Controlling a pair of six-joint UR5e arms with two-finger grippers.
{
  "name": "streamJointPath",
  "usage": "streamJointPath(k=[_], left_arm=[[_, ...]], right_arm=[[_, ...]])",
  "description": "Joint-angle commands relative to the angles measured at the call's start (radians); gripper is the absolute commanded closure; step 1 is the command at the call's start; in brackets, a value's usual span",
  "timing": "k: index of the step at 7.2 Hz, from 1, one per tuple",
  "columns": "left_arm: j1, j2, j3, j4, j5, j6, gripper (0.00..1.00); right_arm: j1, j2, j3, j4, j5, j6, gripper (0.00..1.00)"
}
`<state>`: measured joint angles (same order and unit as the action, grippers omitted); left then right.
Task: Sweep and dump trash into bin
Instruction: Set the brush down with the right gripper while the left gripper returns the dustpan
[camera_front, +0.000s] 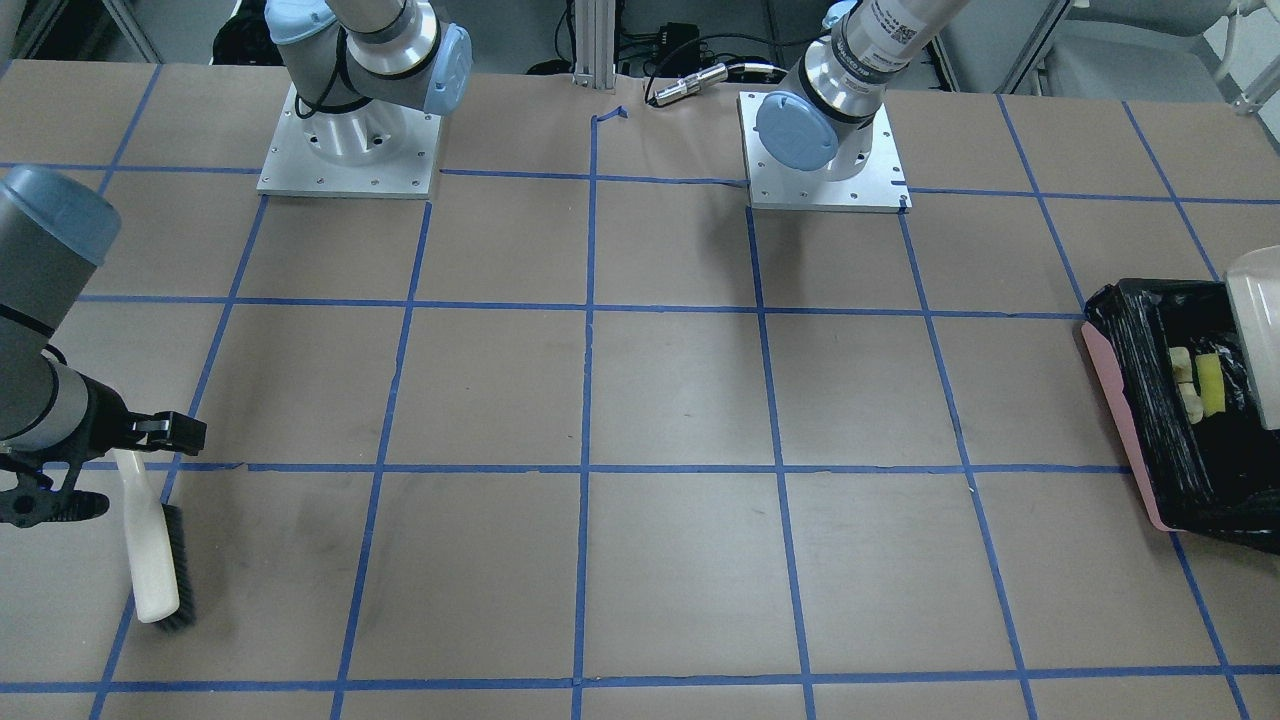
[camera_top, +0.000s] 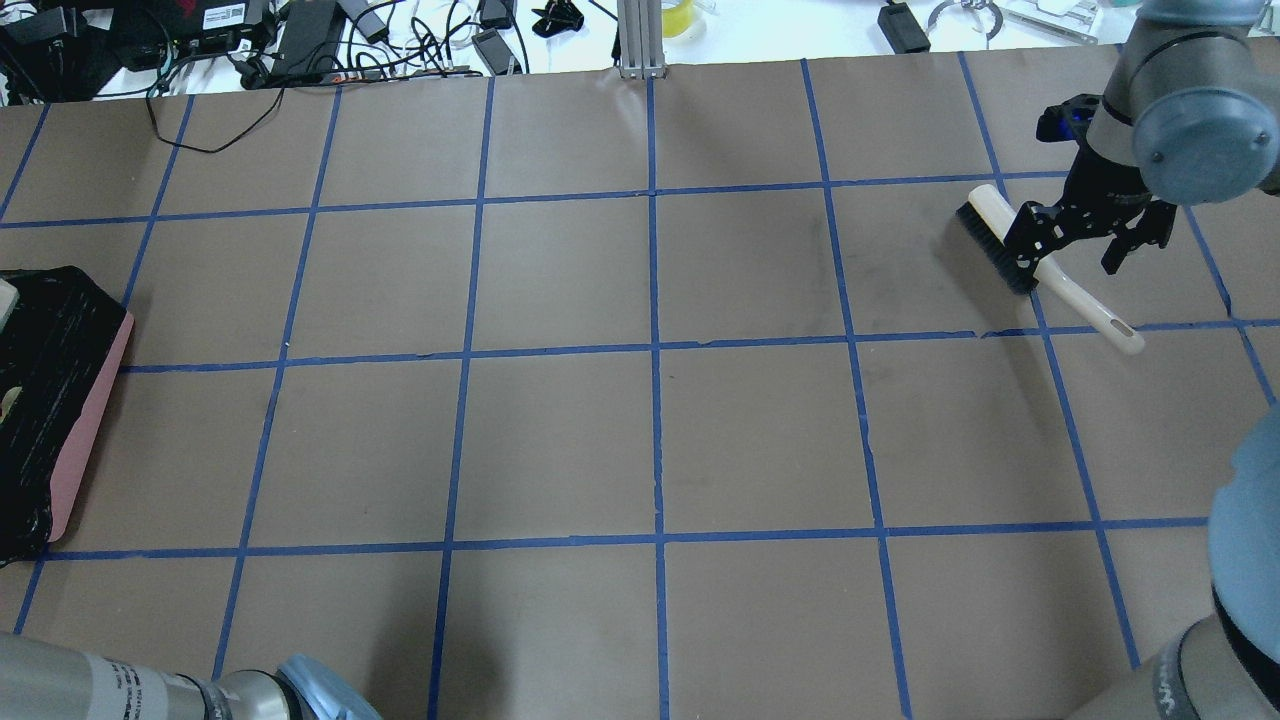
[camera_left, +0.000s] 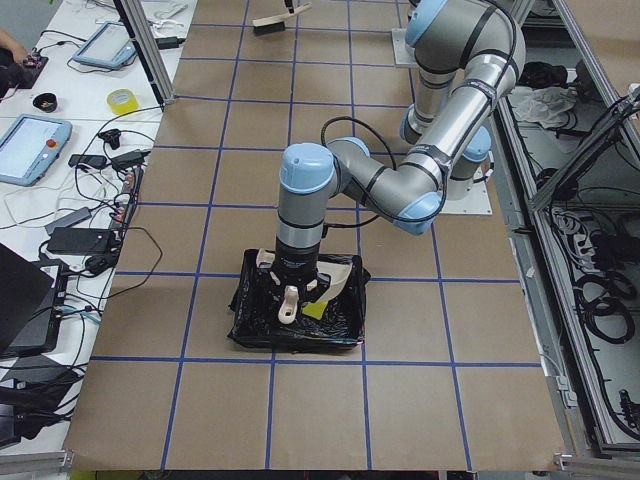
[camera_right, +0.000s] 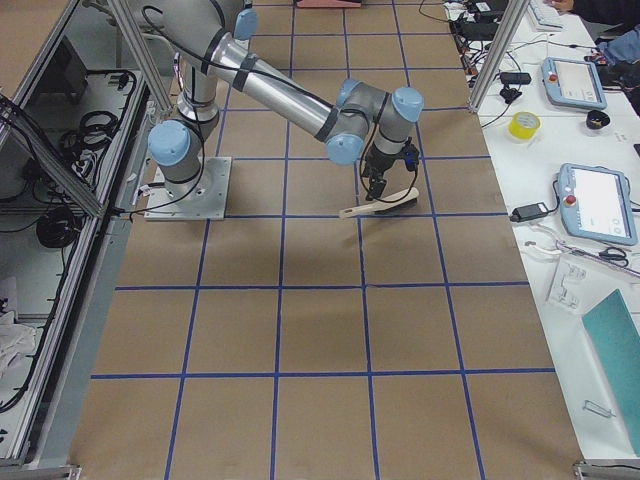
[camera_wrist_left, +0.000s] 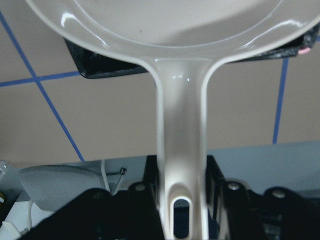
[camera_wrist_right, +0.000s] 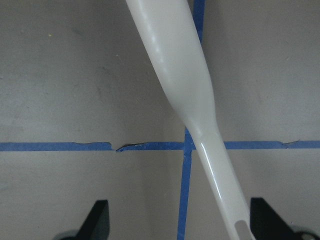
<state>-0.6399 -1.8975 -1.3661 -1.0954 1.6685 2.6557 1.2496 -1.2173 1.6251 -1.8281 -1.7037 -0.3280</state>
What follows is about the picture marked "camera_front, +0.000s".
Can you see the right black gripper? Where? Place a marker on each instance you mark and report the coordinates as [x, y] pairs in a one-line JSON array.
[[107, 416]]

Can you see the white hand brush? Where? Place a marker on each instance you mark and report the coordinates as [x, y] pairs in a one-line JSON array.
[[155, 546]]

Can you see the toy croissant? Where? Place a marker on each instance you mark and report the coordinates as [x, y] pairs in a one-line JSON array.
[[1185, 379]]

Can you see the beige plastic dustpan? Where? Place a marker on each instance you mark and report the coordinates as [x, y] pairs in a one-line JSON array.
[[1252, 282]]

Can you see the yellow green sponge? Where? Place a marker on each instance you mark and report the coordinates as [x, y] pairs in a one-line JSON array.
[[1211, 379]]

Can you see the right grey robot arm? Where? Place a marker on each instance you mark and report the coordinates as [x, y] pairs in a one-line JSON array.
[[56, 234]]

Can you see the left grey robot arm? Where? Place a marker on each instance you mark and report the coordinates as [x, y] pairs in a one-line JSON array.
[[820, 120]]

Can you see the pink bin with black bag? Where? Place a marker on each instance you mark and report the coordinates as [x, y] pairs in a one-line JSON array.
[[1217, 478]]

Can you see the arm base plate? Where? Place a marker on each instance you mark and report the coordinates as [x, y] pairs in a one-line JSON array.
[[381, 151], [864, 175]]

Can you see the aluminium frame post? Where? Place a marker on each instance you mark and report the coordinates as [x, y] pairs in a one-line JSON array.
[[594, 45]]

